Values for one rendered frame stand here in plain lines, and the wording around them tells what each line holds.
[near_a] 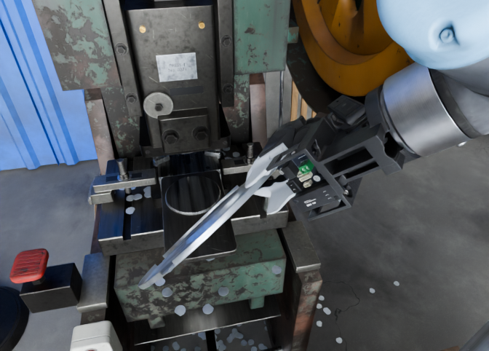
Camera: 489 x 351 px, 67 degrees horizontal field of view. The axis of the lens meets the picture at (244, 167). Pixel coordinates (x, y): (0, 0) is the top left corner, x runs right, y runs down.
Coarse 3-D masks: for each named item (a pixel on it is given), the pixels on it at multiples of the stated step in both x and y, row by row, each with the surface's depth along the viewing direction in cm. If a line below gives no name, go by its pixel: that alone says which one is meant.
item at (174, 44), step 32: (128, 0) 65; (160, 0) 64; (192, 0) 65; (160, 32) 63; (192, 32) 65; (160, 64) 67; (192, 64) 68; (160, 96) 69; (192, 96) 72; (160, 128) 72; (192, 128) 73
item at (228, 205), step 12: (276, 168) 47; (264, 180) 45; (228, 192) 70; (240, 192) 53; (252, 192) 43; (216, 204) 70; (228, 204) 51; (240, 204) 42; (204, 216) 70; (216, 216) 50; (228, 216) 42; (192, 228) 69; (204, 228) 50; (216, 228) 42; (180, 240) 67; (192, 240) 50; (204, 240) 42; (168, 252) 64; (180, 252) 50; (168, 264) 49; (144, 276) 56; (156, 276) 44; (144, 288) 48
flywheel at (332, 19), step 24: (312, 0) 91; (336, 0) 81; (312, 24) 89; (336, 24) 82; (360, 24) 72; (312, 48) 89; (336, 48) 82; (360, 48) 73; (384, 48) 59; (336, 72) 78; (360, 72) 68; (384, 72) 60; (360, 96) 71
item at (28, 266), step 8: (40, 248) 73; (16, 256) 72; (24, 256) 72; (32, 256) 72; (40, 256) 72; (48, 256) 73; (16, 264) 70; (24, 264) 70; (32, 264) 70; (40, 264) 70; (16, 272) 69; (24, 272) 69; (32, 272) 69; (40, 272) 69; (16, 280) 68; (24, 280) 69; (32, 280) 69
